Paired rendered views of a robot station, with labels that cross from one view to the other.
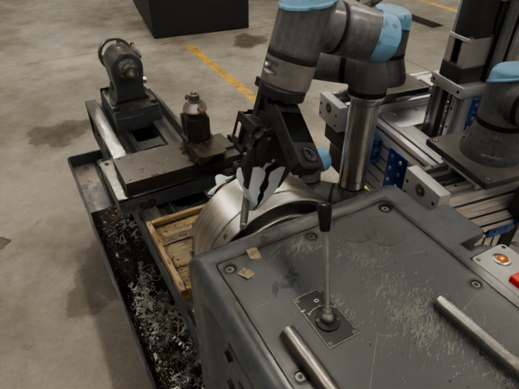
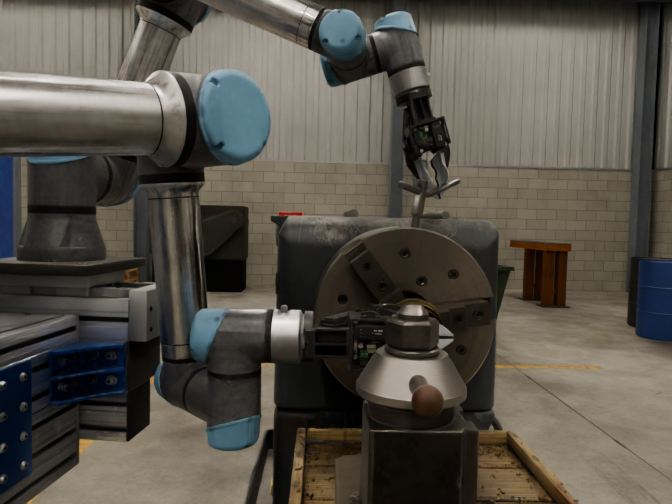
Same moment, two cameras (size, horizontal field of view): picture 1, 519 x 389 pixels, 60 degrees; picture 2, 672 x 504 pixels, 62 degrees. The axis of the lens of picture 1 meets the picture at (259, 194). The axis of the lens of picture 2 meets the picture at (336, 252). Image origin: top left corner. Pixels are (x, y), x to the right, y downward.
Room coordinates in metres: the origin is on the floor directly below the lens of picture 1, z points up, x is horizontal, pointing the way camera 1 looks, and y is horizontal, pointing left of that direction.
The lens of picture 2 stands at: (1.68, 0.33, 1.24)
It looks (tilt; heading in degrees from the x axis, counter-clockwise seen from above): 3 degrees down; 207
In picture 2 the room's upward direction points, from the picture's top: 1 degrees clockwise
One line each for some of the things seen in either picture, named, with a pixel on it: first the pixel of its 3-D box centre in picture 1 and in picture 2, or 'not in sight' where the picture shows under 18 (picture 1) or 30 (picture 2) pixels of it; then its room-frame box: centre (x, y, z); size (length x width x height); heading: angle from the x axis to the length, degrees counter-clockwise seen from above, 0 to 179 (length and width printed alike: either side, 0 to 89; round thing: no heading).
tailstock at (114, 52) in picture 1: (125, 79); not in sight; (1.79, 0.57, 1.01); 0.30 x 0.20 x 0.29; 28
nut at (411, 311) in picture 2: (194, 95); (412, 327); (1.30, 0.21, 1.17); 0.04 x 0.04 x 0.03
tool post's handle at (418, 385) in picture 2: not in sight; (423, 395); (1.35, 0.23, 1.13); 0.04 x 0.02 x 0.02; 28
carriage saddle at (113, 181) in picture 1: (174, 166); not in sight; (1.31, 0.30, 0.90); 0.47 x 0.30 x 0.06; 118
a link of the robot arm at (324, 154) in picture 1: (309, 163); (233, 337); (1.06, -0.14, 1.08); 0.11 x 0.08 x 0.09; 117
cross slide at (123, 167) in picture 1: (181, 159); not in sight; (1.27, 0.26, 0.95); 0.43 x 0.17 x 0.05; 118
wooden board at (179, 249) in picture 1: (222, 238); (422, 482); (0.95, 0.11, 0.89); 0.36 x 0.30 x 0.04; 118
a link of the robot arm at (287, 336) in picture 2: not in sight; (289, 334); (1.02, -0.07, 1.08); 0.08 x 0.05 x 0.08; 27
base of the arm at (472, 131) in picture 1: (496, 134); (62, 232); (0.98, -0.59, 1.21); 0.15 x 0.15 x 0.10
